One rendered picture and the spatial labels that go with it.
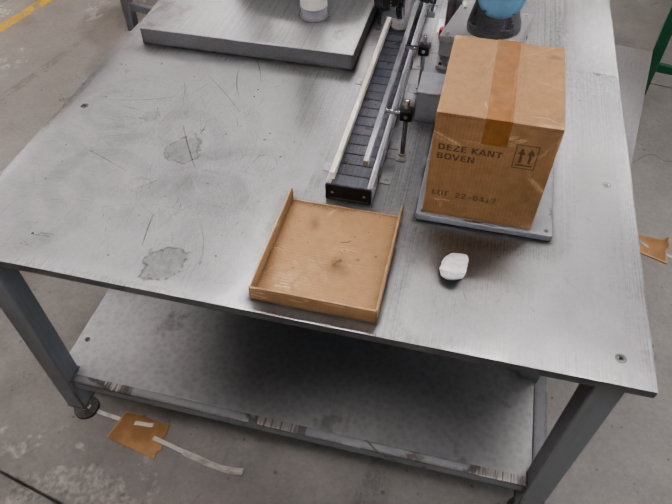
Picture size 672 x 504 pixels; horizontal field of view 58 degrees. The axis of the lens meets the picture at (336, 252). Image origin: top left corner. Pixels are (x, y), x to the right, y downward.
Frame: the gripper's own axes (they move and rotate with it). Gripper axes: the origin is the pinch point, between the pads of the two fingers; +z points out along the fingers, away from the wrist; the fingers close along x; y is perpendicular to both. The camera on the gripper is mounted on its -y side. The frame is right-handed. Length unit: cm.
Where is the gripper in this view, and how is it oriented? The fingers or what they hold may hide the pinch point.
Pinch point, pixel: (402, 16)
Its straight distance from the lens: 192.3
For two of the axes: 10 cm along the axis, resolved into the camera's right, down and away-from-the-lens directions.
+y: -9.7, -1.8, 1.5
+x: -2.0, 9.6, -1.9
